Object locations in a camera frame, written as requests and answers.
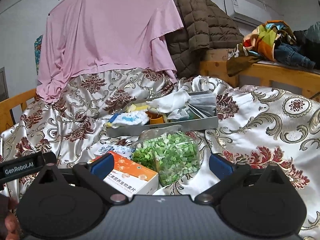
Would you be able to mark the dark garment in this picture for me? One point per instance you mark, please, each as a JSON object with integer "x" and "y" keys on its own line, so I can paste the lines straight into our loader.
{"x": 310, "y": 37}

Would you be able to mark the pink bed sheet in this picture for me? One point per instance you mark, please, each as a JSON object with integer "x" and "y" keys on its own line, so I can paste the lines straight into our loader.
{"x": 105, "y": 30}

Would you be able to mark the grey face mask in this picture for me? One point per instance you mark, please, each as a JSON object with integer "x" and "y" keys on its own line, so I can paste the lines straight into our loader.
{"x": 202, "y": 103}

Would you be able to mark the brown quilted jacket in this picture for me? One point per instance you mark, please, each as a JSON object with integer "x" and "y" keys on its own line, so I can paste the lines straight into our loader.
{"x": 200, "y": 25}

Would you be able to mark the blue white medicine packet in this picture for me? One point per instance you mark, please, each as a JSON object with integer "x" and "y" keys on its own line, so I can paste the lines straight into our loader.
{"x": 112, "y": 148}

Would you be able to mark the white and blue cloth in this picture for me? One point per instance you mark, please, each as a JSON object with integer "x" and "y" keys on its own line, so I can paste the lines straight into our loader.
{"x": 130, "y": 120}

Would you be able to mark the floral satin bedspread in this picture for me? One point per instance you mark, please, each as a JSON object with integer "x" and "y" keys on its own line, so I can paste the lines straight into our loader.
{"x": 262, "y": 120}

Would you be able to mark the colourful printed cloth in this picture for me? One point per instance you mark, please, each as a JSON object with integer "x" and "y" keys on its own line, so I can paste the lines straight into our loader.
{"x": 265, "y": 37}

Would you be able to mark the blue jeans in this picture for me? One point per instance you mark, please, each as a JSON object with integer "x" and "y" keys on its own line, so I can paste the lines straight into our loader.
{"x": 292, "y": 55}

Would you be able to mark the person's left hand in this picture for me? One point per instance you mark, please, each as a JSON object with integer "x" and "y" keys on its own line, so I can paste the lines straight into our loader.
{"x": 10, "y": 223}

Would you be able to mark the white air conditioner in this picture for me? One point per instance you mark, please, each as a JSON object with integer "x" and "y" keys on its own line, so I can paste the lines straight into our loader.
{"x": 247, "y": 10}

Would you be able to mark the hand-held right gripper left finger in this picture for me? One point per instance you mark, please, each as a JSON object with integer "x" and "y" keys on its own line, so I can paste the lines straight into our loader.
{"x": 102, "y": 166}

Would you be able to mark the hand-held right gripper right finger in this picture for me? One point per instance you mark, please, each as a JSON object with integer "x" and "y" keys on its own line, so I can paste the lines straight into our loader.
{"x": 221, "y": 166}

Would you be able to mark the cartoon picture box lid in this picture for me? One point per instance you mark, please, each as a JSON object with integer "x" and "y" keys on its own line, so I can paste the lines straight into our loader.
{"x": 175, "y": 127}

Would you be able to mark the yellow striped towel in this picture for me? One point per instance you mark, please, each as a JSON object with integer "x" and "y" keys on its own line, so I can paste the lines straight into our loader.
{"x": 136, "y": 107}

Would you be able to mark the bag of green pieces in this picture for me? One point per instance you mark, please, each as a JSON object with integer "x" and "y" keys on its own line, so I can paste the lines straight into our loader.
{"x": 170, "y": 155}

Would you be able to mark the orange white medicine box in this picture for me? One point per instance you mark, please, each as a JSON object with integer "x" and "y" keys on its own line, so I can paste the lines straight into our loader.
{"x": 130, "y": 175}

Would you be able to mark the teal patterned wall poster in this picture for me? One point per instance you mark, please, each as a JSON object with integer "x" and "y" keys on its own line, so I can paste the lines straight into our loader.
{"x": 38, "y": 55}

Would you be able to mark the wooden bed rail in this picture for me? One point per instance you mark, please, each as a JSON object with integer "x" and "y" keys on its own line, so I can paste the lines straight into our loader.
{"x": 15, "y": 102}

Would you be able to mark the orange cup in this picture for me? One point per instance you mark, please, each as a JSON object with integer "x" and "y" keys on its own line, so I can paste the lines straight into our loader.
{"x": 156, "y": 120}

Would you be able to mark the white crumpled cloth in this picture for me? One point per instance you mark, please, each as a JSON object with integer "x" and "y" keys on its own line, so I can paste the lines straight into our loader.
{"x": 172, "y": 101}

